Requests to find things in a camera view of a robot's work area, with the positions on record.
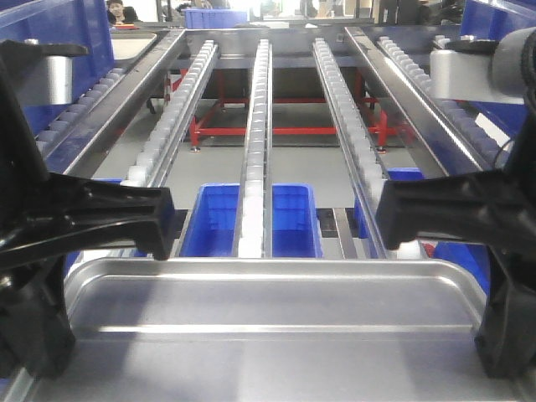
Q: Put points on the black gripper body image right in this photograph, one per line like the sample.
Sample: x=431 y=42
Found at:
x=497 y=209

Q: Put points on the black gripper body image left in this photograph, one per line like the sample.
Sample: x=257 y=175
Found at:
x=45 y=216

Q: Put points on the silver metal tray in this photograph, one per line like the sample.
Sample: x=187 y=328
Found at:
x=272 y=330

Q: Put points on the white tray far left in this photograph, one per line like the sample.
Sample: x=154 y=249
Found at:
x=130 y=45

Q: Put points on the far right roller track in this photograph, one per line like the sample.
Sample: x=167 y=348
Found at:
x=477 y=133

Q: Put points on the far left roller track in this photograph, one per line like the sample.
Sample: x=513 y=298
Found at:
x=57 y=130

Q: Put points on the left white roller track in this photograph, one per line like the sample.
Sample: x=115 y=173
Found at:
x=158 y=154

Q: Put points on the white roller track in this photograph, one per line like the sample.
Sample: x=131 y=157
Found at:
x=158 y=154
x=253 y=236
x=366 y=171

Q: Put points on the right white roller track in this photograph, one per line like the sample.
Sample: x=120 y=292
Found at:
x=366 y=171

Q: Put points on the blue bin below centre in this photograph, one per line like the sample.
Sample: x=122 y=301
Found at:
x=210 y=231

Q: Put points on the large blue crate right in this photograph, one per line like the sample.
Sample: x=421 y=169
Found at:
x=493 y=20

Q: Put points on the large blue crate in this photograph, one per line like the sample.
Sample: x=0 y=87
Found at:
x=493 y=20
x=64 y=22

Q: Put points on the large blue crate left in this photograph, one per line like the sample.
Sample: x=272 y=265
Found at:
x=64 y=22

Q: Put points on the centre white roller track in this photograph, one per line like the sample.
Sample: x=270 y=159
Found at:
x=253 y=236

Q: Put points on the person in background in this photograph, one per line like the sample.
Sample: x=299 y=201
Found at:
x=119 y=14

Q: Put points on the blue crate in background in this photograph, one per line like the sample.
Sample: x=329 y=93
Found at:
x=200 y=18

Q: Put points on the left steel divider rail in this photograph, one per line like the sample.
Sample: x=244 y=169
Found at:
x=89 y=140

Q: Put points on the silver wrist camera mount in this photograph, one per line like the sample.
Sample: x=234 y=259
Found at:
x=500 y=71
x=41 y=74

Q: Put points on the red metal frame cart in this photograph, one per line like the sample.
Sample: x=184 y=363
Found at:
x=299 y=106

